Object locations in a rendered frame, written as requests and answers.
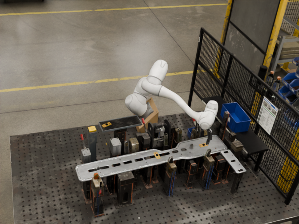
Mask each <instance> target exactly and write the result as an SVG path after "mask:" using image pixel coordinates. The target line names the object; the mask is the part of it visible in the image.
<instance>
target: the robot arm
mask: <svg viewBox="0 0 299 224"><path fill-rule="evenodd" d="M167 71H168V64H167V63H166V62H165V61H163V60H157V61H156V62H155V63H154V64H153V66H152V68H151V70H150V72H149V75H148V76H147V77H143V78H141V79H140V80H139V82H138V84H137V85H136V88H135V90H134V92H133V94H131V95H129V96H127V98H126V99H125V105H126V107H127V108H128V109H129V110H130V111H131V112H132V113H134V114H135V115H137V116H138V117H139V119H140V120H141V122H142V118H144V120H145V119H146V118H147V117H148V116H149V115H150V114H151V113H153V112H154V110H153V109H152V108H151V106H150V103H149V102H146V100H147V98H148V96H149V94H152V95H155V96H159V97H164V98H168V99H171V100H173V101H175V102H176V103H177V104H178V105H179V106H180V107H181V108H182V109H183V110H184V112H185V113H186V114H188V115H189V116H190V117H192V118H193V119H195V120H196V121H197V123H198V124H199V126H200V129H201V135H200V137H203V135H204V130H206V132H207V136H208V139H207V141H206V145H208V144H209V142H210V140H212V132H213V130H211V127H212V125H213V123H214V120H215V117H216V115H217V112H218V103H217V102H216V101H214V100H210V101H209V102H208V103H207V105H206V107H205V111H204V112H195V111H193V110H192V109H191V108H190V107H189V106H188V105H187V104H186V103H185V102H184V100H183V99H182V98H181V97H180V96H179V95H177V94H176V93H174V92H172V91H171V90H169V89H167V88H165V87H164V86H162V85H161V84H162V81H163V80H164V78H165V76H166V73H167Z"/></svg>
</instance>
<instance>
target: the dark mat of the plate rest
mask: <svg viewBox="0 0 299 224"><path fill-rule="evenodd" d="M108 122H110V123H111V125H110V126H107V127H105V128H104V127H103V126H102V125H103V124H106V123H108ZM99 123H100V125H101V127H102V130H103V131H105V130H110V129H115V128H121V127H126V126H131V125H136V124H141V122H140V120H139V119H138V117H137V116H131V117H126V118H121V119H116V120H109V121H104V122H99Z"/></svg>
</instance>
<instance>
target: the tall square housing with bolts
mask: <svg viewBox="0 0 299 224"><path fill-rule="evenodd" d="M109 149H110V158H112V157H117V156H120V155H121V143H120V141H119V138H113V139H110V148H109ZM118 164H119V165H120V163H118ZM118 164H113V166H114V167H115V165H118Z"/></svg>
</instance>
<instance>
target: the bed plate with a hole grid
mask: <svg viewBox="0 0 299 224"><path fill-rule="evenodd" d="M165 119H168V120H169V122H170V123H173V125H174V126H175V128H181V129H182V141H187V140H190V138H189V137H188V135H187V132H188V128H193V127H195V125H194V122H193V119H192V117H190V116H189V115H188V114H186V113H179V114H173V115H166V116H158V124H164V122H165ZM92 126H95V128H96V130H97V142H96V161H98V160H104V159H108V158H110V151H109V149H108V148H110V139H113V138H114V131H110V132H104V133H103V132H102V130H101V128H100V126H99V124H98V125H90V126H83V127H76V128H68V129H59V130H52V131H45V132H37V133H29V134H23V135H16V136H9V141H10V158H11V175H12V199H13V215H14V224H278V223H282V222H286V221H290V220H295V219H298V218H299V184H298V186H297V188H296V190H295V192H294V195H293V197H292V199H291V201H290V203H289V205H286V204H285V203H284V201H285V198H284V197H283V196H282V194H281V193H280V192H279V191H278V190H277V189H276V188H275V186H274V185H273V184H272V183H271V182H270V181H269V179H268V178H267V177H266V176H265V175H264V173H263V172H262V171H261V170H260V169H259V168H258V172H259V173H256V174H255V172H254V171H253V170H252V168H254V167H255V163H254V161H248V162H244V161H243V159H242V158H241V157H240V158H239V162H240V163H241V164H242V166H243V167H244V168H245V169H246V172H244V173H243V176H242V178H241V181H240V184H239V187H238V190H237V194H238V195H239V197H238V198H234V199H233V198H232V196H231V195H230V193H229V192H228V189H230V188H231V187H232V184H233V181H234V177H235V174H231V175H227V178H226V179H227V181H228V182H229V183H227V184H222V182H221V181H220V182H221V183H220V184H218V185H214V184H213V182H211V181H210V184H209V188H208V189H205V190H202V187H201V185H200V184H199V183H198V182H199V181H200V177H201V173H202V170H203V169H201V170H198V173H197V174H194V177H193V184H192V187H194V189H193V188H191V189H187V188H186V187H185V186H184V184H183V183H185V182H186V178H187V174H186V173H185V172H184V169H185V163H186V159H185V162H184V167H183V173H182V174H179V173H178V172H177V177H176V178H177V179H175V180H174V187H173V193H174V195H173V196H166V194H165V193H164V192H163V191H162V188H163V187H164V182H163V181H162V179H161V177H160V175H159V173H160V168H161V167H160V166H159V167H158V172H157V180H158V182H159V183H156V184H153V182H152V180H151V184H152V186H153V188H149V189H146V188H145V186H144V184H143V182H142V180H141V178H140V175H142V169H139V171H138V183H139V185H140V187H141V189H138V190H134V191H133V198H134V201H135V203H136V204H134V205H130V206H127V207H123V208H119V209H116V208H115V206H114V203H113V200H117V197H114V198H111V199H110V197H109V195H108V192H107V190H106V188H105V184H106V177H102V178H101V179H102V182H103V184H104V196H103V205H104V214H105V216H104V215H102V216H99V217H95V218H94V213H93V211H91V210H92V208H91V206H92V204H86V202H85V199H84V197H83V194H82V191H81V190H82V189H83V182H81V181H79V179H78V176H77V173H76V170H75V168H76V166H77V165H80V164H82V161H81V150H82V149H83V142H82V140H81V134H82V135H83V138H84V144H85V147H86V148H89V141H88V130H87V129H88V127H92ZM182 141H181V142H182ZM106 143H107V145H108V147H107V145H106ZM115 193H116V195H117V192H116V189H115Z"/></svg>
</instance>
